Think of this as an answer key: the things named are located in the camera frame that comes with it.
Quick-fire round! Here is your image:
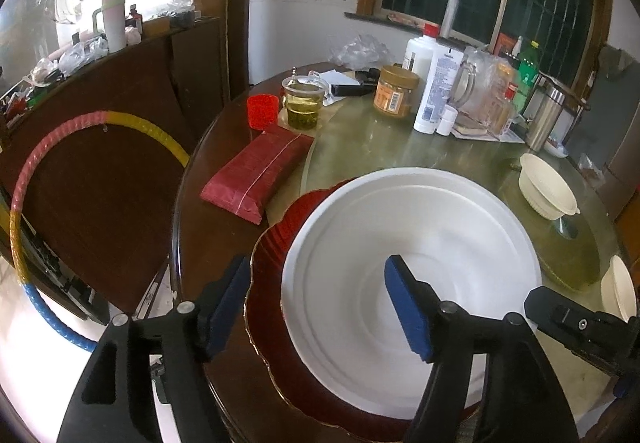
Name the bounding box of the glass mug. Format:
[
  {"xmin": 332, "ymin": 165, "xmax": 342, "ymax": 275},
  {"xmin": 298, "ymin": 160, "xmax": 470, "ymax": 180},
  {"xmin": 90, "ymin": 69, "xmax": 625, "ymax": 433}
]
[{"xmin": 452, "ymin": 47, "xmax": 493, "ymax": 118}]

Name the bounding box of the black remote control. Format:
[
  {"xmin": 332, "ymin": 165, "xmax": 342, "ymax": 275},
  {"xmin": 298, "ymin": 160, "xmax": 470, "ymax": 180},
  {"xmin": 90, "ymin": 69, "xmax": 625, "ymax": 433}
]
[{"xmin": 330, "ymin": 82, "xmax": 378, "ymax": 98}]

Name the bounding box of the white tumbler with handle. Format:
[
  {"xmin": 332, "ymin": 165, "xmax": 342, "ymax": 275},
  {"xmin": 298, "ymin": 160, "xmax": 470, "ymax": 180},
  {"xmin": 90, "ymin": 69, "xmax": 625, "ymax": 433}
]
[{"xmin": 92, "ymin": 0, "xmax": 128, "ymax": 54}]

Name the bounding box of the wooden chair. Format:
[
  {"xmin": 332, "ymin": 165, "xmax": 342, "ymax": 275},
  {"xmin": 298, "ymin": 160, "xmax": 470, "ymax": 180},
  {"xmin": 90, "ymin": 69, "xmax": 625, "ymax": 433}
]
[{"xmin": 537, "ymin": 70, "xmax": 591, "ymax": 114}]

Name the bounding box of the orange lidded jar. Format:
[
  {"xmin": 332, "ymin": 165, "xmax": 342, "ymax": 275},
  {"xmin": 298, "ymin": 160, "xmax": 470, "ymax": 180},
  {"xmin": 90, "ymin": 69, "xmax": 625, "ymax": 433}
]
[{"xmin": 373, "ymin": 65, "xmax": 421, "ymax": 116}]

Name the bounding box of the green plastic bottle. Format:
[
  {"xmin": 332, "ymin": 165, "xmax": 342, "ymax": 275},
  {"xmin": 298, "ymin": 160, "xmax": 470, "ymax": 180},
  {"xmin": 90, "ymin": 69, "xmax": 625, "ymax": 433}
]
[{"xmin": 517, "ymin": 41, "xmax": 541, "ymax": 114}]

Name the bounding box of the crumpled clear plastic bag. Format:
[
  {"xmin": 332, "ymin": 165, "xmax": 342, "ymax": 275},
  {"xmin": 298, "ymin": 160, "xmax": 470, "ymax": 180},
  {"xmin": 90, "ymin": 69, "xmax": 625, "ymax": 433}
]
[{"xmin": 330, "ymin": 34, "xmax": 391, "ymax": 71}]

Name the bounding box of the red box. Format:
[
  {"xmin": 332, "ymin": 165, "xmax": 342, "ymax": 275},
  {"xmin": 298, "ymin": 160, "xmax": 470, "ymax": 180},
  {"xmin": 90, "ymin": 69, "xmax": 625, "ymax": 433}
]
[{"xmin": 492, "ymin": 32, "xmax": 516, "ymax": 58}]

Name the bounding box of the dark wooden sideboard cabinet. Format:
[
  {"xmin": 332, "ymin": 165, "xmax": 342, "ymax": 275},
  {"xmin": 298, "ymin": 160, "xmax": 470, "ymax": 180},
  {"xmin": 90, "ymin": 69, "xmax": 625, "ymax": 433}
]
[{"xmin": 0, "ymin": 15, "xmax": 236, "ymax": 319}]

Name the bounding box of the large white bowl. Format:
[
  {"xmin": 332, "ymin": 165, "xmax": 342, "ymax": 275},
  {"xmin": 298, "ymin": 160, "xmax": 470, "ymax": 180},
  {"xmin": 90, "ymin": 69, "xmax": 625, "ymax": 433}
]
[{"xmin": 281, "ymin": 166, "xmax": 544, "ymax": 419}]

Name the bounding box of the brown book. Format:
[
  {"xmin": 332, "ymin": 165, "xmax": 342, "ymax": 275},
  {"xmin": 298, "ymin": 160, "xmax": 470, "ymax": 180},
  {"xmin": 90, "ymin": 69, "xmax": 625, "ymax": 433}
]
[{"xmin": 452, "ymin": 115, "xmax": 493, "ymax": 138}]

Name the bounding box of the cream ribbed bowl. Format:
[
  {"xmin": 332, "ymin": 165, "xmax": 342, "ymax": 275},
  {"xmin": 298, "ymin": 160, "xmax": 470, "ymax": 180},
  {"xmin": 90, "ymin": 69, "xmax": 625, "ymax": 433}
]
[
  {"xmin": 600, "ymin": 255, "xmax": 638, "ymax": 324},
  {"xmin": 518, "ymin": 153, "xmax": 582, "ymax": 221}
]

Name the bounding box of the small white jar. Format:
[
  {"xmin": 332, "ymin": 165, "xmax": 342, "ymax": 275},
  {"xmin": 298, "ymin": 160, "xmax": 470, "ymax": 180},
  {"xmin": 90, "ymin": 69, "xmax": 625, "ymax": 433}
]
[{"xmin": 436, "ymin": 104, "xmax": 459, "ymax": 137}]

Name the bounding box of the small red cup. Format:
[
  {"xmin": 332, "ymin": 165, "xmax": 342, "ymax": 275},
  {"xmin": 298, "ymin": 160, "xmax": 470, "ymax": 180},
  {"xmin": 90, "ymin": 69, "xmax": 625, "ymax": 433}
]
[{"xmin": 247, "ymin": 94, "xmax": 279, "ymax": 130}]

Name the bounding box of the white lotion tube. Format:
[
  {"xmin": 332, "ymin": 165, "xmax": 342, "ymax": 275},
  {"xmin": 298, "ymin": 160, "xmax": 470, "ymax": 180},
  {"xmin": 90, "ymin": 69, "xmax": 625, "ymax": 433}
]
[{"xmin": 413, "ymin": 48, "xmax": 466, "ymax": 134}]

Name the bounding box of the red tissue packet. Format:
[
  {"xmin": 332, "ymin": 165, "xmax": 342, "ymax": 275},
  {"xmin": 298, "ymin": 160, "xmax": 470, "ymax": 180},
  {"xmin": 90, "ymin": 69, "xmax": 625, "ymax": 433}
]
[{"xmin": 200, "ymin": 124, "xmax": 316, "ymax": 225}]

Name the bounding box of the grey refrigerator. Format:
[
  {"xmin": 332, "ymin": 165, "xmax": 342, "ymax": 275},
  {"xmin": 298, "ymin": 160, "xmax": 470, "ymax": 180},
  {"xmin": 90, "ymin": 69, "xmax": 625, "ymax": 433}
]
[{"xmin": 565, "ymin": 45, "xmax": 640, "ymax": 204}]

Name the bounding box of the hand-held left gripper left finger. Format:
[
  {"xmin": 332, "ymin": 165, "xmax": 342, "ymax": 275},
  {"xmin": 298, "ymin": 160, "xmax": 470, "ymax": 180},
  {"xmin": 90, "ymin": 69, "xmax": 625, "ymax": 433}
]
[{"xmin": 57, "ymin": 254, "xmax": 252, "ymax": 443}]

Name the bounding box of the white bottle with red cap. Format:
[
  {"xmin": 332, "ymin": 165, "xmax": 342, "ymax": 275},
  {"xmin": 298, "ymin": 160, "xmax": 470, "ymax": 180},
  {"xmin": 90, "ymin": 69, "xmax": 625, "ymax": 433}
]
[{"xmin": 402, "ymin": 23, "xmax": 441, "ymax": 78}]

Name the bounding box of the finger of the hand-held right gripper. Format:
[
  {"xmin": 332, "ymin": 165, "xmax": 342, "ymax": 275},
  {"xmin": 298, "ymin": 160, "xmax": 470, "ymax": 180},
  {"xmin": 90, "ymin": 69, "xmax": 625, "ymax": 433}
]
[{"xmin": 523, "ymin": 285, "xmax": 640, "ymax": 377}]

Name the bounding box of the red scalloped plate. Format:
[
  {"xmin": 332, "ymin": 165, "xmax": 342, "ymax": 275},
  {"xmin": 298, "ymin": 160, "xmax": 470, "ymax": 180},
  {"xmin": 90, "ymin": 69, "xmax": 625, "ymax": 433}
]
[{"xmin": 243, "ymin": 177, "xmax": 481, "ymax": 429}]

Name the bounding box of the multicoloured hula hoop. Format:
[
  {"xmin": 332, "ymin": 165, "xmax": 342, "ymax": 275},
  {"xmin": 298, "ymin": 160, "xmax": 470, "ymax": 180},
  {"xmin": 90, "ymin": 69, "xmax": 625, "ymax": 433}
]
[{"xmin": 10, "ymin": 110, "xmax": 191, "ymax": 354}]

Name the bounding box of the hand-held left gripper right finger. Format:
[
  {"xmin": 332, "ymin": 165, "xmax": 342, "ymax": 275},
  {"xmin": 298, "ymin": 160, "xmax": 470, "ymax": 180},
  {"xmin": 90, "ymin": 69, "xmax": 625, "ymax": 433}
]
[{"xmin": 384, "ymin": 254, "xmax": 579, "ymax": 443}]

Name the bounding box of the glass cup of tea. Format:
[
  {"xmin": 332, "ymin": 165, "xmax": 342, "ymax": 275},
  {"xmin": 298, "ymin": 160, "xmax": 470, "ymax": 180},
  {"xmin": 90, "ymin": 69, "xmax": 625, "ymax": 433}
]
[{"xmin": 281, "ymin": 75, "xmax": 332, "ymax": 131}]

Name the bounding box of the steel thermos flask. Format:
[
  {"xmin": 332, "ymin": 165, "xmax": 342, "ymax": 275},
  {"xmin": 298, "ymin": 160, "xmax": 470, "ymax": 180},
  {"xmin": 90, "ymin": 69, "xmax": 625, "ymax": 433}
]
[{"xmin": 525, "ymin": 82, "xmax": 566, "ymax": 152}]

